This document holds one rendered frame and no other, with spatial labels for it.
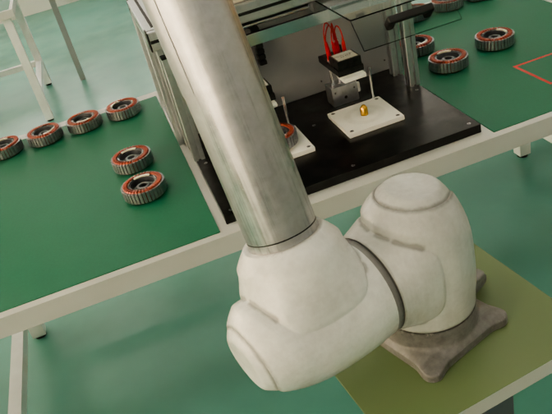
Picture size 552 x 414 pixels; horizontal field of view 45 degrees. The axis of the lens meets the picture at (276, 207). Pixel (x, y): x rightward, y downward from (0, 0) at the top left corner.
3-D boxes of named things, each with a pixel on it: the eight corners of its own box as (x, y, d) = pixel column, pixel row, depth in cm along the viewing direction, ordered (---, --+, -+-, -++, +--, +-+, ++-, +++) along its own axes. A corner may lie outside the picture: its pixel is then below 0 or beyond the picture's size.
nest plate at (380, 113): (404, 119, 168) (404, 114, 167) (350, 138, 166) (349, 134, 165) (379, 99, 180) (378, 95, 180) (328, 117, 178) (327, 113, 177)
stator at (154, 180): (169, 197, 165) (164, 185, 163) (125, 211, 164) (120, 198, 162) (166, 177, 174) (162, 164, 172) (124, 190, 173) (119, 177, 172)
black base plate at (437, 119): (481, 131, 159) (480, 123, 157) (227, 224, 149) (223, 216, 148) (393, 74, 198) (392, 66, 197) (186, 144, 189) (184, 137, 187)
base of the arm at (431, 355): (527, 306, 108) (526, 280, 105) (433, 386, 99) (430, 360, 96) (440, 263, 122) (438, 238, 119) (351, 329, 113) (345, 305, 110)
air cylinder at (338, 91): (360, 98, 183) (356, 80, 181) (334, 108, 182) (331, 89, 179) (352, 93, 188) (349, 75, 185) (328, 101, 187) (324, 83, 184)
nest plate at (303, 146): (315, 150, 164) (315, 146, 164) (258, 171, 162) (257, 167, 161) (296, 128, 177) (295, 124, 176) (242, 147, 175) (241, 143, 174)
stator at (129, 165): (157, 166, 181) (153, 154, 179) (117, 181, 179) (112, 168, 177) (149, 150, 190) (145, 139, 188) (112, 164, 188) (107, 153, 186)
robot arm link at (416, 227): (501, 296, 104) (494, 177, 92) (414, 360, 97) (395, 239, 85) (426, 254, 116) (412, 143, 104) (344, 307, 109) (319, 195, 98)
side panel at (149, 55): (189, 142, 190) (154, 32, 173) (179, 145, 189) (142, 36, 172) (172, 109, 213) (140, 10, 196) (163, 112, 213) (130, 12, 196)
